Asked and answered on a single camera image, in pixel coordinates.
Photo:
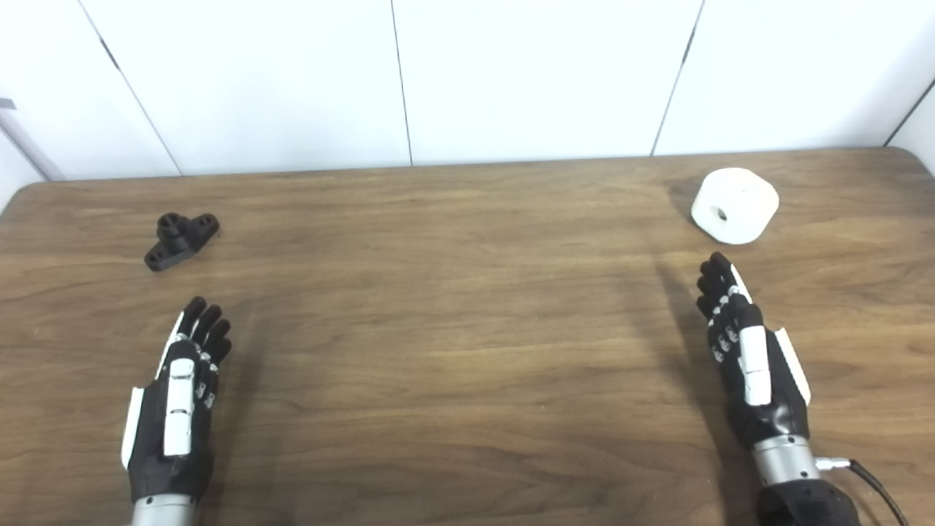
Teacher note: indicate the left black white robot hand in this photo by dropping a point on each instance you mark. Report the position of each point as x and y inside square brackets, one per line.
[177, 409]

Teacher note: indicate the round white plastic piece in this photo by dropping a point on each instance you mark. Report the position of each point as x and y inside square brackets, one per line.
[741, 201]

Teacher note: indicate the black flanged holder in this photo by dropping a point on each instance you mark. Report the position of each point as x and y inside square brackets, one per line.
[177, 241]

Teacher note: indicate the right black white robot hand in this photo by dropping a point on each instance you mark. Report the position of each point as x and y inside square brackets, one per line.
[756, 365]

